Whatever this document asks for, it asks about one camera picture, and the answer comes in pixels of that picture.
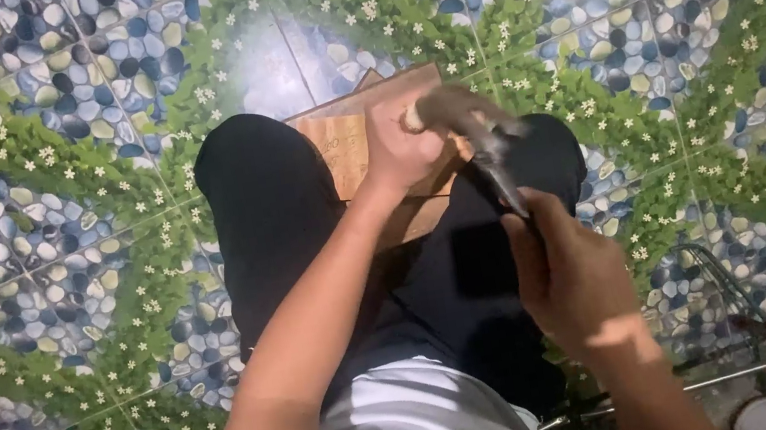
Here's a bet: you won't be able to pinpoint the person's right hand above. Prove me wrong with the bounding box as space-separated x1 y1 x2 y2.
496 171 653 371

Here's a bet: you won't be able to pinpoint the person's left hand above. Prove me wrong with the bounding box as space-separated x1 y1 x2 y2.
349 82 478 209

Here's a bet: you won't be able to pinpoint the dark hammer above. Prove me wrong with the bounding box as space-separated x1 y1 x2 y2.
395 73 548 256

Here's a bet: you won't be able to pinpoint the brown wooden board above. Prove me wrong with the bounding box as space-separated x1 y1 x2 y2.
277 55 487 263

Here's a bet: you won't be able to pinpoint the person's black trousers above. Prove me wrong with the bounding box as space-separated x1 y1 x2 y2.
186 64 624 430

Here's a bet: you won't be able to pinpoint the person's white shirt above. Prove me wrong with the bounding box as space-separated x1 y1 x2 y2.
296 339 547 430

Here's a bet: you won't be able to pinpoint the metal wire frame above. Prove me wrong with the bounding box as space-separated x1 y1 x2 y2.
512 229 766 430

